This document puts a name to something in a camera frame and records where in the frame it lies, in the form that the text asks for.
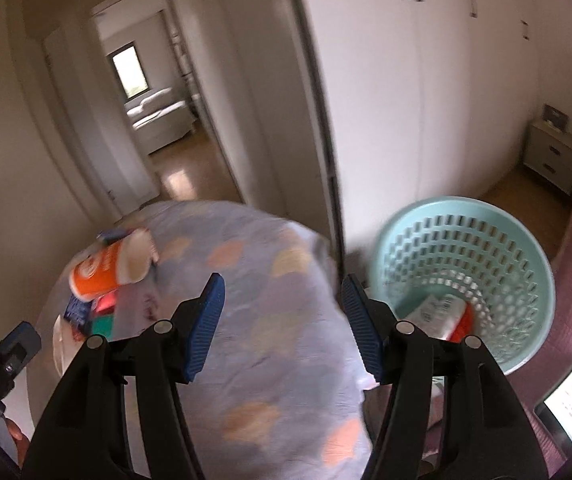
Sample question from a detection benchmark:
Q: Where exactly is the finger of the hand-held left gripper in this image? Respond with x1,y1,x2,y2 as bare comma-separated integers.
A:
0,322,42,391

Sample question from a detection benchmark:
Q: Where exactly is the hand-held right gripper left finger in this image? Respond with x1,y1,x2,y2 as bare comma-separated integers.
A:
20,272,227,480

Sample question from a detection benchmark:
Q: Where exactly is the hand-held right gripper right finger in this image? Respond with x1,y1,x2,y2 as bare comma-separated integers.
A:
341,274,549,480

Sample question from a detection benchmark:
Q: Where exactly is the blue red playing card box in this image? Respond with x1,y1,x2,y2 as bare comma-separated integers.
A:
62,294,92,337

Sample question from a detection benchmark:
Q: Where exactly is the red snack packet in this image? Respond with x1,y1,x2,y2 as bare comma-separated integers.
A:
93,293,117,317

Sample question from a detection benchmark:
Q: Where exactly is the mint green plastic basket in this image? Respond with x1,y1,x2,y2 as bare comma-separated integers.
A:
368,196,557,376

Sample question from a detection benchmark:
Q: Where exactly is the person's left hand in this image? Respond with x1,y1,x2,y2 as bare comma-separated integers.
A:
6,417,31,457

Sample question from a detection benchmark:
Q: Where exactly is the white plate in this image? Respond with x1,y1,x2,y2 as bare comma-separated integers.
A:
52,314,84,378

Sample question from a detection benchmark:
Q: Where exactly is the grey patterned tablecloth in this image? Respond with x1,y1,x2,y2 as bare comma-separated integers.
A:
30,200,373,480

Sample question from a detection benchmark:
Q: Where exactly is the white tissue packet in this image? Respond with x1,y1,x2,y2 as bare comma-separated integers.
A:
405,293,469,342

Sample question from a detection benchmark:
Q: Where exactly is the green packet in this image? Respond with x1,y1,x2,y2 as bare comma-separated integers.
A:
90,314,116,337

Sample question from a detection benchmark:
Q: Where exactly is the orange paper cup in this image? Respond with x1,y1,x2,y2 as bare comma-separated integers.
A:
68,239,122,304

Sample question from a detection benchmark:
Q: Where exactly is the red wrapper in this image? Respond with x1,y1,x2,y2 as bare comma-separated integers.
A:
447,305,478,344

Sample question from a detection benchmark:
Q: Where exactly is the white door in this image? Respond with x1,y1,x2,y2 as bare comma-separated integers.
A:
42,24,161,217

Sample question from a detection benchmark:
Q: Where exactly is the white wardrobe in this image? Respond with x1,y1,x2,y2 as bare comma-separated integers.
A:
286,0,542,261

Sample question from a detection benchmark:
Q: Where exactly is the beige nightstand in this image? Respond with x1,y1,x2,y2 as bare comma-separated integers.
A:
522,119,572,197

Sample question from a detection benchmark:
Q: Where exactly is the window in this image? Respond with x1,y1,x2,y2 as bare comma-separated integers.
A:
111,43,148,100

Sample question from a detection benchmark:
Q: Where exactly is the dark picture frame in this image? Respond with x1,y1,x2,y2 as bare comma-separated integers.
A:
542,104,570,132

